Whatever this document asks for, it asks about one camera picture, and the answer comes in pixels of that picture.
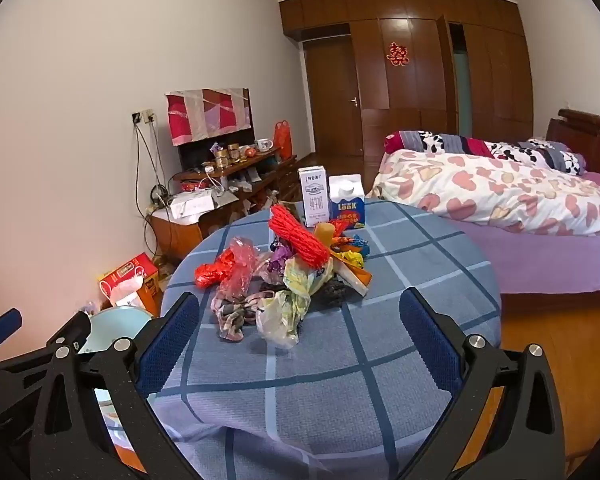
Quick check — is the brown wooden door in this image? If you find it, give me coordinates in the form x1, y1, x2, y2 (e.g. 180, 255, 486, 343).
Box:
302, 37, 363, 158

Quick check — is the blue white gable carton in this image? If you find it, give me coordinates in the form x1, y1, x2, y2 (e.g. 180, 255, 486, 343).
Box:
328, 175, 367, 230

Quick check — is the wooden television cabinet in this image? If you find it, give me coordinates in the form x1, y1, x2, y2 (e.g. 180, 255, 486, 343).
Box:
147, 147, 301, 261

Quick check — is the red cardboard box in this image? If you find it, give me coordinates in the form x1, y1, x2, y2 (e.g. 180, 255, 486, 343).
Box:
97, 252, 161, 316

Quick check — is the clear plastic bag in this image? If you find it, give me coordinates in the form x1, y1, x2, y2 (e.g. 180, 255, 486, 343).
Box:
255, 290, 312, 351

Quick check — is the purple foil wrapper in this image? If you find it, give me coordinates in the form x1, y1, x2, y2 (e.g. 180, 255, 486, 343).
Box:
269, 242, 293, 273

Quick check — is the light blue bin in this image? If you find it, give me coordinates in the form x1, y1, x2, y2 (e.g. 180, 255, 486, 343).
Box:
77, 305, 155, 356

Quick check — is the red paper decoration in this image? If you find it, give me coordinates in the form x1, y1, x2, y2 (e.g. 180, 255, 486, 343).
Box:
387, 42, 411, 67

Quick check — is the dark striped cloth bundle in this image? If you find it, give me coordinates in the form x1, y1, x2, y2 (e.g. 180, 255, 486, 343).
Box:
310, 277, 353, 311

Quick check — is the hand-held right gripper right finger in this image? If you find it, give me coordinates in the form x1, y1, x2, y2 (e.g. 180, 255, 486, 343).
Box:
399, 287, 566, 480

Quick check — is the tall white milk carton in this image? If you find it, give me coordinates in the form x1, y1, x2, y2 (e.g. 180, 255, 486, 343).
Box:
298, 166, 329, 228

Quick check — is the white flat box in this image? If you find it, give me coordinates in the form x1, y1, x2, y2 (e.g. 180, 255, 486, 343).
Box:
169, 192, 216, 220

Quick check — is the pink tinted plastic bag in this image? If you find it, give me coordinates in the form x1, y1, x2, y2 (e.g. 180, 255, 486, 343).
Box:
250, 255, 283, 291

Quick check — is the orange red bag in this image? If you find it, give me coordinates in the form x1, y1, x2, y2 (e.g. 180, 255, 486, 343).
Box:
273, 120, 294, 160

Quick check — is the purple bed sheet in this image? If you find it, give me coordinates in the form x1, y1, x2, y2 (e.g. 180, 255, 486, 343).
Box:
450, 170, 600, 295

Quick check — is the red orange blue foil wrapper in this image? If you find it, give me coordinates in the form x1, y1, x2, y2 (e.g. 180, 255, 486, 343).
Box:
330, 222, 371, 256

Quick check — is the black television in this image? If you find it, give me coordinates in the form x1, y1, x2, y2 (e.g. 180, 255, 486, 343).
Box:
177, 89, 257, 171

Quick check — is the red plastic bag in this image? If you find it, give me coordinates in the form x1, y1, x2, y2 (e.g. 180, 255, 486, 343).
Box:
215, 237, 261, 306

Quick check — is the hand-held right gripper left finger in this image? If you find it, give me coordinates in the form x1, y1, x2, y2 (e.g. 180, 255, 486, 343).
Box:
30, 291, 201, 480

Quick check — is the plaid cloth scrap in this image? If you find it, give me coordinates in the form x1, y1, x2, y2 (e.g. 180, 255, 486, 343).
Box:
211, 292, 261, 343

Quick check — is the orange paper wrapper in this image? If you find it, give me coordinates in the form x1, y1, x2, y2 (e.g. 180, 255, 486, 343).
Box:
332, 255, 373, 297

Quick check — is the brown wooden wardrobe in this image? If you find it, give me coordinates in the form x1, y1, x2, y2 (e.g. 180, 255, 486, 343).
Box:
279, 0, 536, 161

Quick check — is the yellow green plastic bag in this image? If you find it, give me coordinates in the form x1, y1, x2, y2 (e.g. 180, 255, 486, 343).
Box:
280, 256, 336, 311

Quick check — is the blue checked tablecloth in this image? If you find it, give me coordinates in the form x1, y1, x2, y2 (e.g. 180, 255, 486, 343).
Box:
159, 199, 502, 480

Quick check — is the red plastic rope bundle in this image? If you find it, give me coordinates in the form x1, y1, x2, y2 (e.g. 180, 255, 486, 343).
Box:
268, 203, 333, 269

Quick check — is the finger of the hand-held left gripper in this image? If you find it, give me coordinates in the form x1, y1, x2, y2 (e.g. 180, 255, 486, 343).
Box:
0, 311, 92, 373
0, 309, 23, 356

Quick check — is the hanging power cable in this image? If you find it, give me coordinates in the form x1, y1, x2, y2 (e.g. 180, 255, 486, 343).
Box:
149, 119, 164, 193

